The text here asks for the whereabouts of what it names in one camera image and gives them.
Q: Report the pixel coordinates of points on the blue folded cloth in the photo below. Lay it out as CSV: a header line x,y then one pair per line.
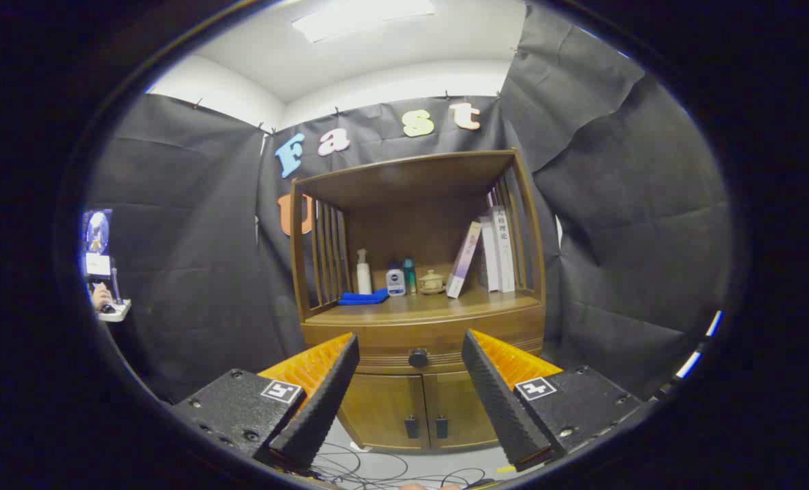
x,y
363,297

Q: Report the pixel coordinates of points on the brown wooden cabinet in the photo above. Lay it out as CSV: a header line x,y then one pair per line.
x,y
404,177

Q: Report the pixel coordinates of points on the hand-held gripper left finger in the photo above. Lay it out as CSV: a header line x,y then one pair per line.
x,y
323,401

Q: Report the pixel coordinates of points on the wooden countertop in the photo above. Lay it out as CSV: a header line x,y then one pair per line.
x,y
432,307

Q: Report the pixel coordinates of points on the wooden cabinet door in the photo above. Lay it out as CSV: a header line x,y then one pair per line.
x,y
455,401
384,408

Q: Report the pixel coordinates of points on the plain white book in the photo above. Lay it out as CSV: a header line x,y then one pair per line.
x,y
488,258

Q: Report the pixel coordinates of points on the white bottle with blue cap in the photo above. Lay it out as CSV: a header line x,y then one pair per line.
x,y
395,282

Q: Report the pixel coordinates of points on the beige lidded tea cup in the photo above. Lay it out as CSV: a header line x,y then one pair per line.
x,y
432,282

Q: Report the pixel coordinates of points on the purple and white book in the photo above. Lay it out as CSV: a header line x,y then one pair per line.
x,y
464,262

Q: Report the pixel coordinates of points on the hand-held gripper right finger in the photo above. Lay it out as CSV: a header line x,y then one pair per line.
x,y
500,401

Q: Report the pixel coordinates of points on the white side table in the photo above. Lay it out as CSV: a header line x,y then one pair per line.
x,y
115,312

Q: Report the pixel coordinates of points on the black round drawer knob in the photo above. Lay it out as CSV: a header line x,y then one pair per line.
x,y
418,358

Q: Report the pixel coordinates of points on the white spray bottle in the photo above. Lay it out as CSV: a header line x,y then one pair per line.
x,y
363,275

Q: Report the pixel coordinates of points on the white book with printed spine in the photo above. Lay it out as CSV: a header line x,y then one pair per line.
x,y
504,248

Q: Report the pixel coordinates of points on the slim teal bottle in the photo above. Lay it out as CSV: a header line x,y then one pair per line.
x,y
410,275

